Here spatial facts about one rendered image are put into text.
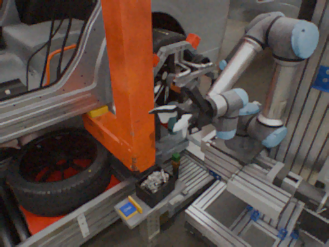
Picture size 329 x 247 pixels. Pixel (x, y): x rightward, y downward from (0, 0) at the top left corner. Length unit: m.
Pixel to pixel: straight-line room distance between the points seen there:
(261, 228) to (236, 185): 0.57
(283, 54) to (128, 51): 0.63
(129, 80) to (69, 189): 0.78
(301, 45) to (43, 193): 1.48
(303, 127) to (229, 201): 0.81
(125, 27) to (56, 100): 0.75
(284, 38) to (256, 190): 0.68
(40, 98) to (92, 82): 0.34
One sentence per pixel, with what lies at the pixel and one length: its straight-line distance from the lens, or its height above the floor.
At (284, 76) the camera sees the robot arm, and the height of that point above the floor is 1.27.
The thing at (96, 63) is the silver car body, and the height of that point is 1.06.
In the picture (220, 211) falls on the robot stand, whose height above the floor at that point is 0.21.
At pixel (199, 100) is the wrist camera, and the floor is 1.28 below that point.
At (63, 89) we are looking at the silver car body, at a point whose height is 0.95.
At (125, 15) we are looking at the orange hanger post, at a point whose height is 1.44.
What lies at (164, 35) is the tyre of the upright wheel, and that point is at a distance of 1.86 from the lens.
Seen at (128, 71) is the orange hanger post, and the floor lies 1.20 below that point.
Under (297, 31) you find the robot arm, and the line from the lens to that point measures 1.00.
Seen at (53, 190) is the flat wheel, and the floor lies 0.50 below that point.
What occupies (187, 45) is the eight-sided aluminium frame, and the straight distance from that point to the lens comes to 1.88.
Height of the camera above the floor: 1.66
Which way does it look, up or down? 34 degrees down
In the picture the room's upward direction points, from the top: straight up
